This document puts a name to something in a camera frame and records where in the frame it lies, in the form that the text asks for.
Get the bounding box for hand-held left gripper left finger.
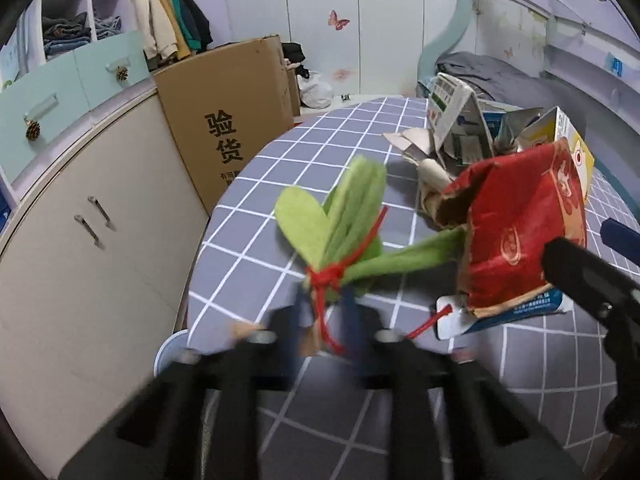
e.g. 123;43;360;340
57;290;321;480

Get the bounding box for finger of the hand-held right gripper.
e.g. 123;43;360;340
542;237;640;438
600;217;640;266

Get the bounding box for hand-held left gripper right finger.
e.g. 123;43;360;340
340;292;586;480

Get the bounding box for red paper bag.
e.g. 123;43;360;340
432;137;588;318

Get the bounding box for white round bin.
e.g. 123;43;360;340
152;330;191;378

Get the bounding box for green felt leaves bundle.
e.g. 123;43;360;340
275;155;468;356

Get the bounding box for grey checked tablecloth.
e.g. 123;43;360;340
185;95;640;480

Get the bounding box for yellow white carton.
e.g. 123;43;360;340
520;106;596;206

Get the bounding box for grey folded carton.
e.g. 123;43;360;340
492;106;546;157

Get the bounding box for white blue open carton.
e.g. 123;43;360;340
450;100;521;167

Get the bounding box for beige crumpled paper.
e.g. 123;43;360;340
415;157;453;218

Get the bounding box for flat brown cardboard piece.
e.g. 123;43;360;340
383;127;436;163

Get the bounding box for grey blanket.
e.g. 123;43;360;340
435;51;561;111

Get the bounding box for white printed box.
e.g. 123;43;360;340
426;72;493;158

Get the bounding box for beige cabinet with doors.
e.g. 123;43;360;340
0;77;211;480

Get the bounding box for large brown cardboard box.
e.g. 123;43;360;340
152;35;301;216

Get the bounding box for white plastic bag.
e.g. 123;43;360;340
297;70;334;110

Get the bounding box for black bag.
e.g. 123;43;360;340
281;42;306;68

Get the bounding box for yellow hanging garment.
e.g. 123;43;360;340
152;0;193;61

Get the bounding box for teal drawer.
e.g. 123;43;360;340
0;52;87;183
75;30;151;111

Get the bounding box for green hanging garment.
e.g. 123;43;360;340
165;0;203;52

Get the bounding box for black hanging garment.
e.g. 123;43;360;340
172;0;214;49

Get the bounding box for cream hanging garment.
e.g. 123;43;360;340
127;0;179;61

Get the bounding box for folded denim clothes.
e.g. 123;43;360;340
95;15;123;41

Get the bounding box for dark folded clothes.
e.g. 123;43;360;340
42;12;94;57

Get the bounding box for white shelf unit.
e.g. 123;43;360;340
20;0;132;68

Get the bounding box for metal cabinet handle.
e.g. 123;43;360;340
74;215;104;250
88;196;116;231

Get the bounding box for teal bed frame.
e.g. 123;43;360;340
417;0;640;186

